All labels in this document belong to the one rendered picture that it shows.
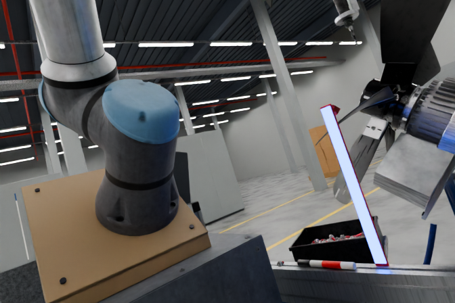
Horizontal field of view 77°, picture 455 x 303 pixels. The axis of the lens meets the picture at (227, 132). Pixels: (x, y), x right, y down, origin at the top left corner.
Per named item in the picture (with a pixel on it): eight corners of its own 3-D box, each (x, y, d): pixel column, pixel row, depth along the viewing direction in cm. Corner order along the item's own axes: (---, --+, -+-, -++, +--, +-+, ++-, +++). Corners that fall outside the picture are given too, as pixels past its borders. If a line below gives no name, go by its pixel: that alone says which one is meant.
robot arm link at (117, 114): (138, 195, 43) (142, 115, 37) (82, 157, 49) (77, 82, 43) (188, 164, 53) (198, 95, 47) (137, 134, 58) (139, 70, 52)
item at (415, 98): (427, 95, 91) (420, 92, 93) (425, 81, 80) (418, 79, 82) (407, 134, 93) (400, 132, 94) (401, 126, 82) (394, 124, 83)
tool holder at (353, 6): (362, 17, 91) (351, -10, 92) (369, 7, 84) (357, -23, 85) (334, 28, 92) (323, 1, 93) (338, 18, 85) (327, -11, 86)
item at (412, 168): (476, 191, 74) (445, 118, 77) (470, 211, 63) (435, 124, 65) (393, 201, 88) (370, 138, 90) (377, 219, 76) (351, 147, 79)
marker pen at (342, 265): (355, 260, 58) (299, 258, 68) (351, 264, 57) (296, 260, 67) (357, 268, 58) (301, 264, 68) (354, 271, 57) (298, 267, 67)
